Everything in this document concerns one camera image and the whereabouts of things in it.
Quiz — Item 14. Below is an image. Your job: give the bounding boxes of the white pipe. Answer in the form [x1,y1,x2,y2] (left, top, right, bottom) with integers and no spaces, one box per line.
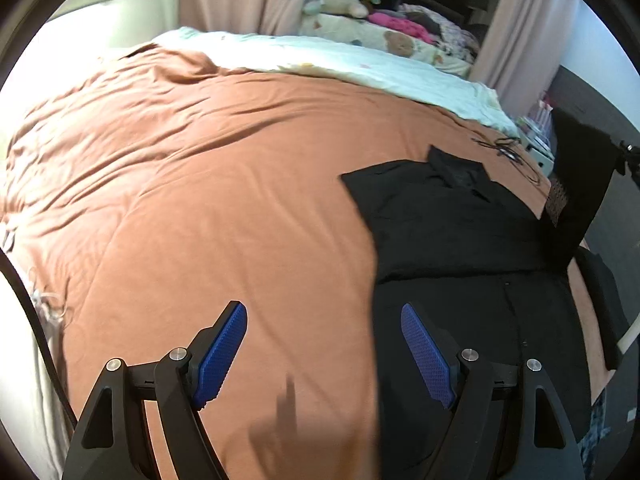
[616,316,640,353]

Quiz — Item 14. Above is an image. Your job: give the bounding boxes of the black shirt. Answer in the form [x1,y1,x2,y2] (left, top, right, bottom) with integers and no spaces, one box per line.
[341,145,593,480]

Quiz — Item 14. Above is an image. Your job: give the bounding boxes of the dark cloth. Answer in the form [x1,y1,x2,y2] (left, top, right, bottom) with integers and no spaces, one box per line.
[572,247,630,372]

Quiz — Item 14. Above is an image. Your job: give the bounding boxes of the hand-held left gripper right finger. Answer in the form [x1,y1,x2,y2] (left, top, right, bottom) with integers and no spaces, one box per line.
[401,303,586,480]

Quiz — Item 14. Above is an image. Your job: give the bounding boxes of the thin black cable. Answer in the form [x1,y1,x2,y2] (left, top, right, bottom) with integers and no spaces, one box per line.
[472,132,541,183]

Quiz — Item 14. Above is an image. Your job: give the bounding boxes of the cream plush toy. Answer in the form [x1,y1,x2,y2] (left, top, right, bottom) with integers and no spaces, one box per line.
[302,0,371,20]

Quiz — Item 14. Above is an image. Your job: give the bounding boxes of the thick black cable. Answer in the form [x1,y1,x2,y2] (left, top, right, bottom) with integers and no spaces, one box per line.
[0,247,78,426]

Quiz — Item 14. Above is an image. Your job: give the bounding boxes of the black hanging cloth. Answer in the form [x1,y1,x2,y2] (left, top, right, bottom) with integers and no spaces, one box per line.
[542,107,617,272]

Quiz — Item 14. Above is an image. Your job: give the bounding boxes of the bear print pillow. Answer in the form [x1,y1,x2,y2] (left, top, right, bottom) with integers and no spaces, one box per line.
[300,10,473,76]

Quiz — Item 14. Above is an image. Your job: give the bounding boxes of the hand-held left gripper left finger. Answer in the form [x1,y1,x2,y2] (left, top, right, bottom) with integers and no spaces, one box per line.
[62,301,248,480]

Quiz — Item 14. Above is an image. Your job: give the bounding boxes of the pale green printed quilt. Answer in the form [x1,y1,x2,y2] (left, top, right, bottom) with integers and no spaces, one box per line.
[150,26,521,136]

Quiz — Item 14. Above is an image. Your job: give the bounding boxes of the pink clothes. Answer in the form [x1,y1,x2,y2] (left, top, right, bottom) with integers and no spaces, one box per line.
[369,10,435,43]

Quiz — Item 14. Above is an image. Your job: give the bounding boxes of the orange blanket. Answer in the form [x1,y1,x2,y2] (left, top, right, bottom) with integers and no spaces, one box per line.
[0,42,608,480]

